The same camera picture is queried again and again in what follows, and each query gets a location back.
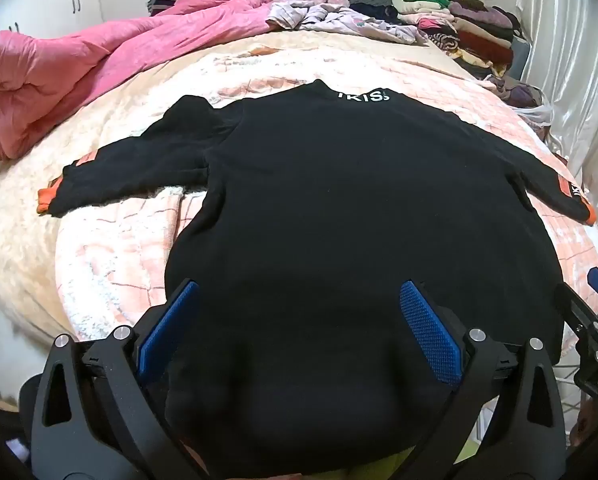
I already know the beige fuzzy blanket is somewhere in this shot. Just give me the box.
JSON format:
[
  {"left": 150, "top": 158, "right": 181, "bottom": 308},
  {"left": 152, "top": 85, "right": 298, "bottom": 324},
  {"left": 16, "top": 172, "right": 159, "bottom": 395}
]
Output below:
[{"left": 0, "top": 30, "right": 480, "bottom": 351}]

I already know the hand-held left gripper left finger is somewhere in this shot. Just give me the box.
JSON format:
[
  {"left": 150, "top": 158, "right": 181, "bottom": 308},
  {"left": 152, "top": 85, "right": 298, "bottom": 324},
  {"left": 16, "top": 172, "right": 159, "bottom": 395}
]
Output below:
[{"left": 32, "top": 277, "right": 202, "bottom": 480}]

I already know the person's green clothing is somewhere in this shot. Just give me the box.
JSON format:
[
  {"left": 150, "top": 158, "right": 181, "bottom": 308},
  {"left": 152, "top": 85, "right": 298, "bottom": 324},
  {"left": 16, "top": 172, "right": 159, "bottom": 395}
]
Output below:
[{"left": 299, "top": 440, "right": 484, "bottom": 480}]

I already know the grey cushion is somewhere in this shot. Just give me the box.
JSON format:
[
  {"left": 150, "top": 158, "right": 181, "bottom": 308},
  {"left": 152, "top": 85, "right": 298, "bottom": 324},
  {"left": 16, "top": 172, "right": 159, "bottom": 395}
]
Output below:
[{"left": 510, "top": 39, "right": 534, "bottom": 81}]

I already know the pink quilt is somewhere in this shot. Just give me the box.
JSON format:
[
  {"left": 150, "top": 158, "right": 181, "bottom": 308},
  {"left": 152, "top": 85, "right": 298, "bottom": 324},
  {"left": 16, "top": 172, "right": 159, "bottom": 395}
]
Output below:
[{"left": 0, "top": 0, "right": 275, "bottom": 165}]

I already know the stack of folded clothes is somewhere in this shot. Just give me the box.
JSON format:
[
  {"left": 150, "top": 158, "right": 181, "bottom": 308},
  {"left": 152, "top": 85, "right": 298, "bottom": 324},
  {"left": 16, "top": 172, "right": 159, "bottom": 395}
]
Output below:
[{"left": 390, "top": 0, "right": 522, "bottom": 78}]

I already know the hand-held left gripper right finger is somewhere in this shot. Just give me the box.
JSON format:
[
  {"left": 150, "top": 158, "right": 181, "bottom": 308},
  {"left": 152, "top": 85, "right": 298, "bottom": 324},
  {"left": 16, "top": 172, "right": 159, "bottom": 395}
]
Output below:
[{"left": 399, "top": 280, "right": 570, "bottom": 480}]

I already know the lilac crumpled garment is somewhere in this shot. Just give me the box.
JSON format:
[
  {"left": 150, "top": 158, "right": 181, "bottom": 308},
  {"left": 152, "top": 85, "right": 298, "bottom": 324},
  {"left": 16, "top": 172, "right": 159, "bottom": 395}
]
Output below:
[{"left": 265, "top": 2, "right": 430, "bottom": 46}]

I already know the dark navy garment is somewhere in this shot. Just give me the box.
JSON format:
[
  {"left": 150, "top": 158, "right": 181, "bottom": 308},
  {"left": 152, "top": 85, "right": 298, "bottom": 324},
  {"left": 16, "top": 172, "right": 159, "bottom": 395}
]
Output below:
[{"left": 350, "top": 2, "right": 405, "bottom": 25}]

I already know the white curtain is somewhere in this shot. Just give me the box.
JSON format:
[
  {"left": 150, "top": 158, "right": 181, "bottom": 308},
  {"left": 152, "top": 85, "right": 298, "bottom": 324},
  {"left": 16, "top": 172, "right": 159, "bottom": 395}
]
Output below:
[{"left": 514, "top": 0, "right": 598, "bottom": 221}]

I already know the white plastic bag with clothes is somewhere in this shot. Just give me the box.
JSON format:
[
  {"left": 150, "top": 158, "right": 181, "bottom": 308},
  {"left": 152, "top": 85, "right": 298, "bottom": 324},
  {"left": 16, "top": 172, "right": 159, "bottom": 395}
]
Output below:
[{"left": 484, "top": 75, "right": 544, "bottom": 108}]

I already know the peach and white patterned blanket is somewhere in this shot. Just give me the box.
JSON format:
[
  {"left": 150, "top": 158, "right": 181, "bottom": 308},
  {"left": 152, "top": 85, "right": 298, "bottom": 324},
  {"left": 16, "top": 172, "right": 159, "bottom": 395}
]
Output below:
[{"left": 54, "top": 42, "right": 598, "bottom": 356}]

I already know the black sweater with orange cuffs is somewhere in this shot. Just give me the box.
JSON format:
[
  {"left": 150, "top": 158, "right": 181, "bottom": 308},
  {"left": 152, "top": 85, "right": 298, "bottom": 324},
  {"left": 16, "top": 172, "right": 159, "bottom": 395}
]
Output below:
[{"left": 36, "top": 79, "right": 598, "bottom": 461}]

